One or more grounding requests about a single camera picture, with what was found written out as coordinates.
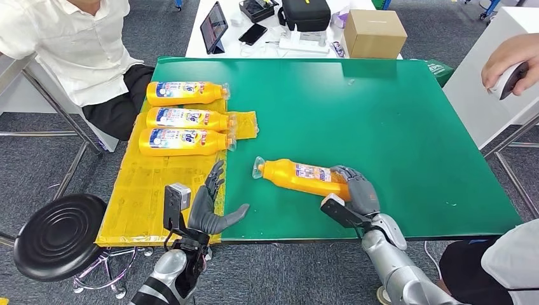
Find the purple plastic packet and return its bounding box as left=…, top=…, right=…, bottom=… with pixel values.
left=331, top=11, right=350, bottom=29

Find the black smartphone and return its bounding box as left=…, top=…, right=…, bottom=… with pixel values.
left=238, top=23, right=269, bottom=46

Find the white floor cable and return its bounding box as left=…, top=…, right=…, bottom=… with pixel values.
left=423, top=240, right=442, bottom=281

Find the metal table frame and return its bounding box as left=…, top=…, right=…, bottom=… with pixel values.
left=482, top=113, right=539, bottom=220

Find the blue trolley frame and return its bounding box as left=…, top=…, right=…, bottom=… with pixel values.
left=465, top=0, right=501, bottom=20

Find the black round stool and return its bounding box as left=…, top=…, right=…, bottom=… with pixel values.
left=13, top=194, right=129, bottom=300

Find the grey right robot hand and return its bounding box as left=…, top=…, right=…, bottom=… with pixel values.
left=329, top=165, right=381, bottom=218

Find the white side table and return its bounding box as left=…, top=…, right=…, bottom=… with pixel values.
left=442, top=6, right=539, bottom=150

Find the person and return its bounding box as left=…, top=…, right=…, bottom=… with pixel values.
left=0, top=0, right=155, bottom=142
left=376, top=32, right=539, bottom=305

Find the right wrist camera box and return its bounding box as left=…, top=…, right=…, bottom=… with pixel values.
left=320, top=193, right=368, bottom=231

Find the steel bench frame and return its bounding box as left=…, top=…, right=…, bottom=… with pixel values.
left=0, top=52, right=104, bottom=201

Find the orange detergent bottle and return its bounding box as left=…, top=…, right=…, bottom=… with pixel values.
left=146, top=81, right=231, bottom=107
left=138, top=128, right=238, bottom=158
left=252, top=156, right=353, bottom=202
left=146, top=107, right=238, bottom=132

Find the green bin with white print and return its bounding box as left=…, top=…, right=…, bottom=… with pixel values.
left=425, top=59, right=456, bottom=88

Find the dark tablet on stand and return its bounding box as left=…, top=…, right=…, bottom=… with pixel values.
left=199, top=1, right=229, bottom=55

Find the black and white handheld device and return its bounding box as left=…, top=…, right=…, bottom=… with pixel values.
left=489, top=61, right=529, bottom=101

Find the brown cardboard box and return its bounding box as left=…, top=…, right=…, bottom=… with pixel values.
left=343, top=9, right=409, bottom=60

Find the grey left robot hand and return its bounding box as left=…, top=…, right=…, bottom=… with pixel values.
left=188, top=159, right=250, bottom=236

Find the white desk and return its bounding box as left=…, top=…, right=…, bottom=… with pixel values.
left=185, top=0, right=404, bottom=60

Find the white power strip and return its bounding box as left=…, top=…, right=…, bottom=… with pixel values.
left=278, top=30, right=331, bottom=55

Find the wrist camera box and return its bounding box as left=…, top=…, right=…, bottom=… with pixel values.
left=320, top=193, right=368, bottom=231
left=163, top=183, right=199, bottom=243

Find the black open tray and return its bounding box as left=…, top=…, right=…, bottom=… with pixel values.
left=238, top=0, right=280, bottom=24

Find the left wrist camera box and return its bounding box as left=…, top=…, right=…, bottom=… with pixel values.
left=163, top=183, right=199, bottom=243

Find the black carrying case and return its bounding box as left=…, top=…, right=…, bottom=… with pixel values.
left=277, top=0, right=332, bottom=33

